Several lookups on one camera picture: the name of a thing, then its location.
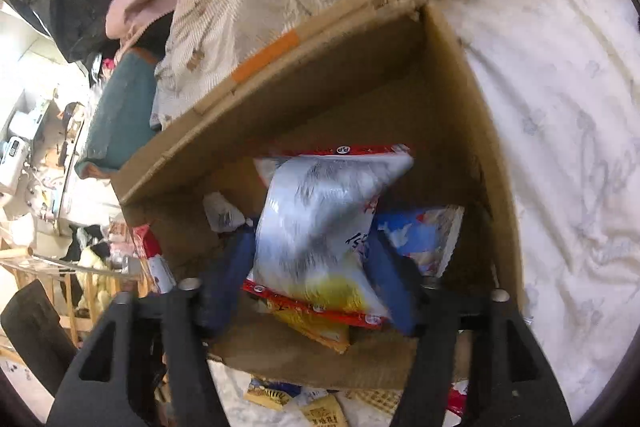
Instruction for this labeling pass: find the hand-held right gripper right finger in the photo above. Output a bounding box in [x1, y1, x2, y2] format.
[367, 229, 573, 427]

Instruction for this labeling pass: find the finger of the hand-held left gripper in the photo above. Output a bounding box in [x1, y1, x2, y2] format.
[0, 279, 78, 395]

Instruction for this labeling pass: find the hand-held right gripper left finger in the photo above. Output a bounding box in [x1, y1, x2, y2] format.
[47, 227, 258, 427]

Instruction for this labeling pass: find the small white snack packet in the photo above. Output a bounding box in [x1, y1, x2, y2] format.
[202, 192, 253, 233]

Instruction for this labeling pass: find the blue white snack bag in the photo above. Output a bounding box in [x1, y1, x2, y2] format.
[375, 206, 466, 278]

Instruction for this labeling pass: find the white red stick packet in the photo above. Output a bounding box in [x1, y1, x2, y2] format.
[132, 224, 178, 295]

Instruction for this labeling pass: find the yellow orange snack bag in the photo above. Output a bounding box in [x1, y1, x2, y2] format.
[265, 299, 351, 355]

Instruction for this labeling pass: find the white yellow snack bag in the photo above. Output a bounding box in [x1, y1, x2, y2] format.
[242, 144, 416, 328]

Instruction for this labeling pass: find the clear wafer biscuit packet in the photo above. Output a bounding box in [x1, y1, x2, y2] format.
[340, 387, 406, 413]

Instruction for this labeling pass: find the blue yellow snack packet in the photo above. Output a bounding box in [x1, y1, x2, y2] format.
[244, 374, 301, 410]

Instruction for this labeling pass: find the red snack packet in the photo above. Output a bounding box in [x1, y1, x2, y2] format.
[445, 382, 471, 418]

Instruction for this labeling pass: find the orange snack packet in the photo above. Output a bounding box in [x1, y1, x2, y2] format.
[300, 394, 348, 427]

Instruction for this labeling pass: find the brown cardboard box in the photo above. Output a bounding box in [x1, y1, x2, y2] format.
[110, 0, 526, 390]

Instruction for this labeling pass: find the wooden folding rack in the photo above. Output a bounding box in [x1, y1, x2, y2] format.
[0, 237, 151, 358]

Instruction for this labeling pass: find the teal bed footboard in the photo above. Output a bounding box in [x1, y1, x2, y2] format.
[75, 47, 163, 180]

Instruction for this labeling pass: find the pink cloth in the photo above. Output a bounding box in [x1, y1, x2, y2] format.
[105, 0, 193, 52]

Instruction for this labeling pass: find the dark hanging jacket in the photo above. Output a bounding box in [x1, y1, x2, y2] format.
[0, 0, 133, 62]

